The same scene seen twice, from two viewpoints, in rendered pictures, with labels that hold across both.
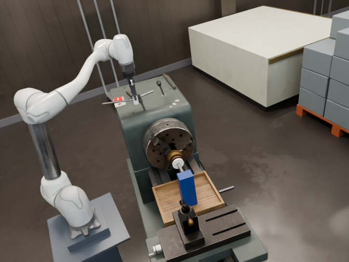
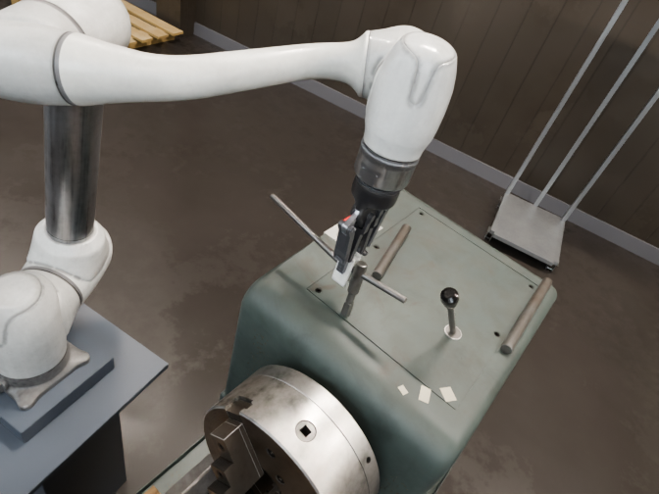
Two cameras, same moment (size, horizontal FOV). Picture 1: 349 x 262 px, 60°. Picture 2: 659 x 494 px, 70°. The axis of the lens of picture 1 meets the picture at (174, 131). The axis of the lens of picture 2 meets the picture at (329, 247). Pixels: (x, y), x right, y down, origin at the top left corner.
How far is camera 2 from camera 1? 1.27 m
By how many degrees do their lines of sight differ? 31
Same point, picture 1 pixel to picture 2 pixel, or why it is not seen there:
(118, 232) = (28, 463)
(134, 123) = (275, 317)
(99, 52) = (354, 55)
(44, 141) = (55, 147)
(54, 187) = (38, 251)
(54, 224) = not seen: hidden behind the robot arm
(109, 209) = (110, 393)
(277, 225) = not seen: outside the picture
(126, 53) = (394, 120)
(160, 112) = (360, 370)
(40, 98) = (15, 20)
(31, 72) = not seen: hidden behind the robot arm
